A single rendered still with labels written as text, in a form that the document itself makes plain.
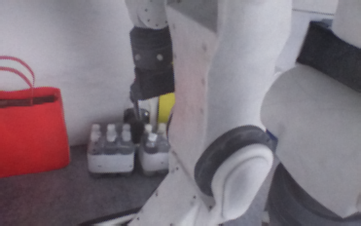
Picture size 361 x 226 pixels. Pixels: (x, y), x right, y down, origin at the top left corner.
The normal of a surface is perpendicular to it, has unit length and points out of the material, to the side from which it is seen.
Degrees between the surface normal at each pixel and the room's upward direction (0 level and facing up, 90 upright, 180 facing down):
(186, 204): 60
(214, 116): 90
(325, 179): 102
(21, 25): 90
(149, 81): 90
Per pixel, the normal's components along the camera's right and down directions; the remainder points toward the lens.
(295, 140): -0.90, 0.29
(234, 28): 0.42, 0.53
